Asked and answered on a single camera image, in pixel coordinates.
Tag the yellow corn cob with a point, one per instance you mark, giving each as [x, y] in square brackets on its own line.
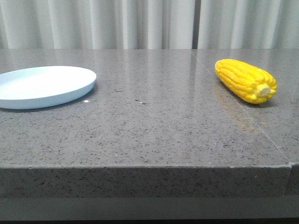
[250, 83]

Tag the light blue round plate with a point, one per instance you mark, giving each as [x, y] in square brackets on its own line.
[47, 86]

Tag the white pleated curtain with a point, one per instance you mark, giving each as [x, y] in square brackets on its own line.
[149, 24]

